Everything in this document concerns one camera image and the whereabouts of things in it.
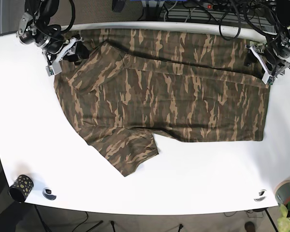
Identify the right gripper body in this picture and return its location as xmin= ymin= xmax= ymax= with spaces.
xmin=42 ymin=36 xmax=84 ymax=76

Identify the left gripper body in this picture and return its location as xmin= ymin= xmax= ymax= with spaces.
xmin=246 ymin=41 xmax=290 ymax=85

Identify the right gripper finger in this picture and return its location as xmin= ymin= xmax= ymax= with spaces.
xmin=72 ymin=43 xmax=88 ymax=62

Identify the camouflage pattern T-shirt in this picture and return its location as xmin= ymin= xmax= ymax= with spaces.
xmin=54 ymin=29 xmax=270 ymax=176

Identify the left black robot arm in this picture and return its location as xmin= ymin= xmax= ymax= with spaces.
xmin=224 ymin=0 xmax=290 ymax=85

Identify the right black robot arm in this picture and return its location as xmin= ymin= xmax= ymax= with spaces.
xmin=16 ymin=0 xmax=89 ymax=76

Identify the grey tape roll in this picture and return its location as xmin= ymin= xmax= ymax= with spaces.
xmin=274 ymin=180 xmax=290 ymax=206

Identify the black gold-dotted cup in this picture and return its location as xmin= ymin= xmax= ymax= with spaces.
xmin=9 ymin=175 xmax=34 ymax=203

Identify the green potted plant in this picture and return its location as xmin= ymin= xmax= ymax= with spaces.
xmin=277 ymin=201 xmax=290 ymax=232

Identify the right table cable grommet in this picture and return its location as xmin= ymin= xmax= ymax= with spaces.
xmin=253 ymin=189 xmax=267 ymax=202

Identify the table cable grommet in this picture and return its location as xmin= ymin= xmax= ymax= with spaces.
xmin=253 ymin=189 xmax=267 ymax=202
xmin=42 ymin=188 xmax=57 ymax=201

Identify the left table cable grommet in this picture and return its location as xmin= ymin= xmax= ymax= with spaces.
xmin=42 ymin=188 xmax=57 ymax=201

